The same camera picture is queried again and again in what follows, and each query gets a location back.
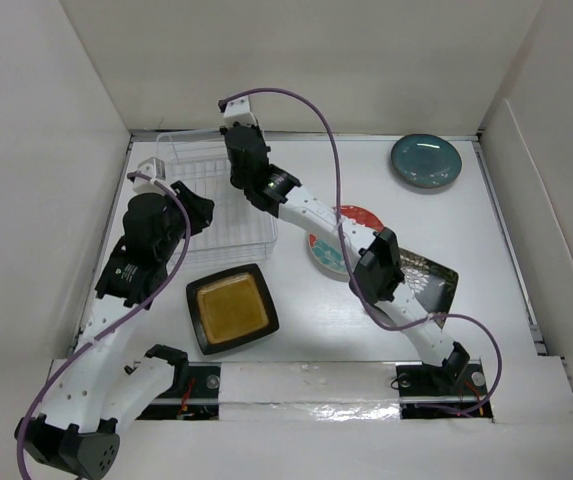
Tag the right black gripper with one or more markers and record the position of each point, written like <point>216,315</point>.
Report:
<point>260,135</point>

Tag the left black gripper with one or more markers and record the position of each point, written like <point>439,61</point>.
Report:
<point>199,209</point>

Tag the red plate with teal flower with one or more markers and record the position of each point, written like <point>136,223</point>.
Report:
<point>330,258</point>

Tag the teal round plate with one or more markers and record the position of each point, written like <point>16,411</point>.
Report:
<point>426,161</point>

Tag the black square floral plate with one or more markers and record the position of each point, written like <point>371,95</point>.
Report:
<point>433,284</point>

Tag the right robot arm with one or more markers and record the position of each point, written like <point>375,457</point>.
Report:
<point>372,258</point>

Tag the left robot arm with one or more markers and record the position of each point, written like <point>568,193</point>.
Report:
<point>76,422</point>

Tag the black square amber plate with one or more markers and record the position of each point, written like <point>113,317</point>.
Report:
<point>231,308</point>

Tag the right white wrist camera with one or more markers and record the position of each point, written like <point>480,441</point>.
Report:
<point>238,112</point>

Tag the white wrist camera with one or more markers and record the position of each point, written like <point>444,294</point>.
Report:
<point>146,175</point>
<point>238,112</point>

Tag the white wire dish rack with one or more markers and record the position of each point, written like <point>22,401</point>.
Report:
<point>238,233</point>

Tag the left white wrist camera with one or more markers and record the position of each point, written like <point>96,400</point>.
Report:
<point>146,175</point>

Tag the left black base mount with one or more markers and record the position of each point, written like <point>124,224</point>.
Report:
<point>194,398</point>

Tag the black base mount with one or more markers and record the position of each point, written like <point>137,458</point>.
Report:
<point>421,398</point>
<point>194,398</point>

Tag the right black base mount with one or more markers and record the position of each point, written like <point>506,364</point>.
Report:
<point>421,398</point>

